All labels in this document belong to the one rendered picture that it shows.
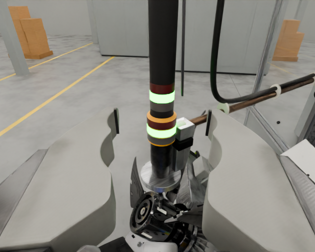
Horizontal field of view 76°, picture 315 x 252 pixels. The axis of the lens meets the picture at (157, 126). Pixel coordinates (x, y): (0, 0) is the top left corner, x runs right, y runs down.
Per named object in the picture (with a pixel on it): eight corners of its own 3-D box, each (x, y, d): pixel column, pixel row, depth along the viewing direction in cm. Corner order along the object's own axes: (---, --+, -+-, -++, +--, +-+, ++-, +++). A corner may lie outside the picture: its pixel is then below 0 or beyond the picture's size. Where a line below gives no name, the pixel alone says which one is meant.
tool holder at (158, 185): (173, 155, 41) (176, 112, 36) (197, 176, 36) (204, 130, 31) (133, 172, 37) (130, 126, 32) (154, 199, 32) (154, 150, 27)
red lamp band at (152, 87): (165, 83, 29) (165, 75, 29) (179, 91, 27) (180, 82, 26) (145, 88, 28) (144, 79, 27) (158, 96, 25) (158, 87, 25)
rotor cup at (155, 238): (183, 195, 66) (152, 176, 62) (199, 230, 52) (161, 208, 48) (155, 226, 68) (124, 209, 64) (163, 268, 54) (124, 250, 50)
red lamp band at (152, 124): (165, 113, 32) (165, 106, 32) (182, 124, 29) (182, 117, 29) (141, 120, 30) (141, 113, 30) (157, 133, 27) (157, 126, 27)
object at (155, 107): (164, 100, 31) (165, 92, 30) (178, 108, 28) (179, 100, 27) (145, 105, 29) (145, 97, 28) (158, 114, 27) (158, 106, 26)
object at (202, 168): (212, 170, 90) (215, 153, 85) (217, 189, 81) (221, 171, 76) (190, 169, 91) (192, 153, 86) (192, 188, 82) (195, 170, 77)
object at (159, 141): (164, 126, 34) (165, 120, 33) (181, 139, 31) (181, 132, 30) (142, 134, 32) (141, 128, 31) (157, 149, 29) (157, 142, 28)
